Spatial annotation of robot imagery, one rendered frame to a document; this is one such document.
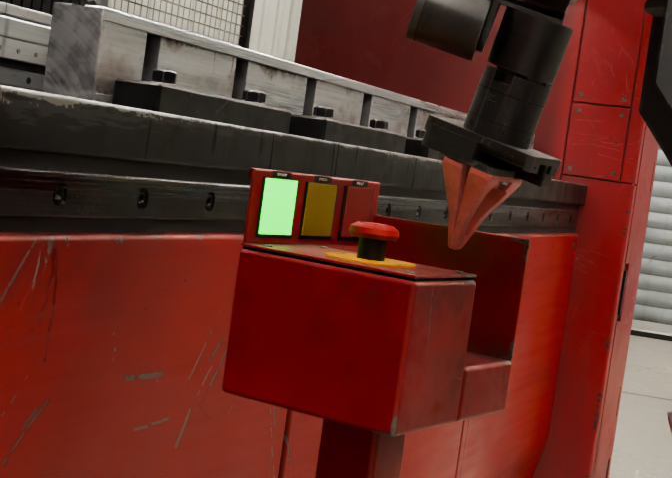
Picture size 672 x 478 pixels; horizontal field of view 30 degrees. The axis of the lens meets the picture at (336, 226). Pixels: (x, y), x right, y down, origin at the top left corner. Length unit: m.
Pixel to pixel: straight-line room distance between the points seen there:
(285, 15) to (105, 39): 7.38
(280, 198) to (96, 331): 0.20
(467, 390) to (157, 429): 0.33
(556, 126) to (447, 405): 1.88
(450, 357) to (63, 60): 0.51
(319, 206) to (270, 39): 7.57
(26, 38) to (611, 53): 1.57
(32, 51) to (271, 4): 7.09
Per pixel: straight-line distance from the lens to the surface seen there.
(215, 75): 1.44
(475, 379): 1.03
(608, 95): 2.81
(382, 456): 1.03
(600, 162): 2.80
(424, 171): 1.76
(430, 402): 0.96
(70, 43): 1.26
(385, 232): 0.97
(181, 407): 1.23
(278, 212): 1.01
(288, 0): 8.62
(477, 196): 1.02
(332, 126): 1.61
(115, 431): 1.14
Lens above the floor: 0.85
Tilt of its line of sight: 3 degrees down
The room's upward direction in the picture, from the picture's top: 8 degrees clockwise
